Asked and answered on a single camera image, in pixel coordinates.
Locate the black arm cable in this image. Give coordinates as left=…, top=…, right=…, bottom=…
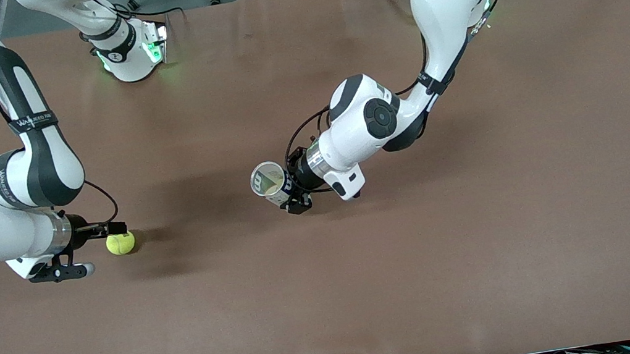
left=0, top=0, right=122, bottom=242
left=263, top=0, right=538, bottom=198

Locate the clear tennis ball can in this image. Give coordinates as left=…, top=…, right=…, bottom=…
left=248, top=158, right=298, bottom=210

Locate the brown paper table cover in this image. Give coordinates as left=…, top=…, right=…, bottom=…
left=0, top=0, right=630, bottom=354

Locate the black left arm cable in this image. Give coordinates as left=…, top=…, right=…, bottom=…
left=263, top=0, right=538, bottom=198

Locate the metal arm base connector block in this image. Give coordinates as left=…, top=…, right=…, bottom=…
left=140, top=21, right=174, bottom=67

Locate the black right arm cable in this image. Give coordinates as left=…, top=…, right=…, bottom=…
left=0, top=0, right=122, bottom=242

